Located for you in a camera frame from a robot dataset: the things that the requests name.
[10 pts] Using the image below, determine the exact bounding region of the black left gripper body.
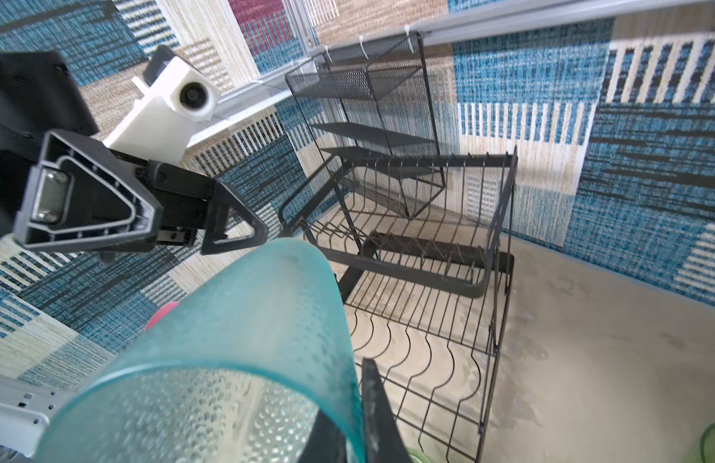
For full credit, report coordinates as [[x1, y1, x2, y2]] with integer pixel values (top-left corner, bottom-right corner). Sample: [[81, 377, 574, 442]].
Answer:
[[99, 150, 216, 264]]

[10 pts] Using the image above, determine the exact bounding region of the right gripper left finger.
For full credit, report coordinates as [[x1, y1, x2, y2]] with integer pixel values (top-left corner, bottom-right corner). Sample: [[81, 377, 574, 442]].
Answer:
[[298, 413, 348, 463]]

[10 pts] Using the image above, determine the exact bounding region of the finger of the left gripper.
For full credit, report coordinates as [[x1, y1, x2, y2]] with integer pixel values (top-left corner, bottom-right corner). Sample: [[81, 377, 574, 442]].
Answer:
[[200, 181, 269, 256], [13, 129, 164, 253]]

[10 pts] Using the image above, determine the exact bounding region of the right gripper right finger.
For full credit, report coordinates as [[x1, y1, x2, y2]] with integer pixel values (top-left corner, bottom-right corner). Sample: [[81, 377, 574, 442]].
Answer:
[[361, 358, 412, 463]]

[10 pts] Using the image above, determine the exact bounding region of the bright green translucent cup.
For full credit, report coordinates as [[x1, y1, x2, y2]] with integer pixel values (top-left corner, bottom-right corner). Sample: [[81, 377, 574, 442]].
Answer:
[[407, 448, 433, 463]]

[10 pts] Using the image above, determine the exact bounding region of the teal translucent cup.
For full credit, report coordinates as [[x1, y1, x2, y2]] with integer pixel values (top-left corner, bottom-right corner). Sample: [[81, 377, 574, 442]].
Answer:
[[35, 238, 365, 462]]

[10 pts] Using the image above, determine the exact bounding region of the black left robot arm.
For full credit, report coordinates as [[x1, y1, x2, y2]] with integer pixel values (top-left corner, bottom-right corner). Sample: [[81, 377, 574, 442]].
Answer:
[[0, 46, 269, 262]]

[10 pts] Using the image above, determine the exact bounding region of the pink cup left edge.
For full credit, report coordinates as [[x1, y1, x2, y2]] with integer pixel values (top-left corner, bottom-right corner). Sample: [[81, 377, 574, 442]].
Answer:
[[144, 301, 179, 331]]

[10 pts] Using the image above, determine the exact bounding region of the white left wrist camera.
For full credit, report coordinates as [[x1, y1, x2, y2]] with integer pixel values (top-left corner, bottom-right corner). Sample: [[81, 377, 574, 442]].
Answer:
[[104, 46, 222, 165]]

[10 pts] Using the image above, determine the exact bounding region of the black wire dish rack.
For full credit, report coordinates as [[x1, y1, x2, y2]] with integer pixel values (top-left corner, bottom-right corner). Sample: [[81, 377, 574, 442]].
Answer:
[[278, 152, 519, 462]]

